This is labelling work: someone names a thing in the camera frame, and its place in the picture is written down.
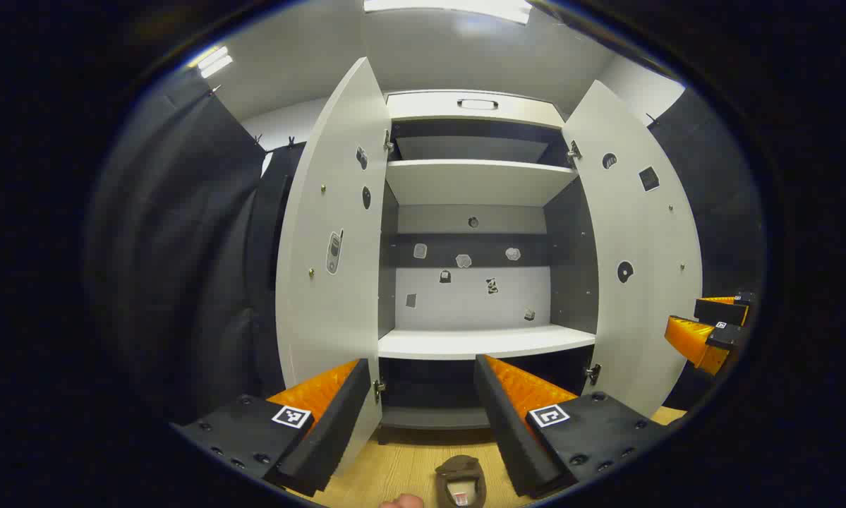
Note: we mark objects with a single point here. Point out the long ceiling light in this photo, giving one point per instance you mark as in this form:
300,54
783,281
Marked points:
451,7

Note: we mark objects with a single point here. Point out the white cabinet door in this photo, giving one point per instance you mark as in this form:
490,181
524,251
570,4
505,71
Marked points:
324,310
648,317

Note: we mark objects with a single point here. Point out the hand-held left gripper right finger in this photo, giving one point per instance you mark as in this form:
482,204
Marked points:
507,430

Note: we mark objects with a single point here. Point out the white shoe cabinet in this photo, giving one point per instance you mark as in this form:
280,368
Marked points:
571,268

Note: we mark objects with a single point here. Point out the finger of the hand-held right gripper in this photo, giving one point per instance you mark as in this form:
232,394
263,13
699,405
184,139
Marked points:
722,310
694,342

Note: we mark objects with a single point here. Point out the double ceiling light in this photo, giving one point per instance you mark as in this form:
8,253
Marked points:
214,63

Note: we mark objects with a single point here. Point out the white cabinet shelf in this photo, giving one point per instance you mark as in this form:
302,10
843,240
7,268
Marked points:
479,342
479,182

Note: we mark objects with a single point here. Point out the brown fuzzy shoe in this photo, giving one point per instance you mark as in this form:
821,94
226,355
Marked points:
458,469

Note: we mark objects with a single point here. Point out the black backdrop cloth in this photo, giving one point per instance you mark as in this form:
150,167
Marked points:
719,212
176,268

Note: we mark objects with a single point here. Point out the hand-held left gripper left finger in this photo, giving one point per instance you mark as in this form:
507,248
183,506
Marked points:
338,423

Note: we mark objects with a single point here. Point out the white cabinet drawer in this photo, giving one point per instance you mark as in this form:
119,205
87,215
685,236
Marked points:
422,107

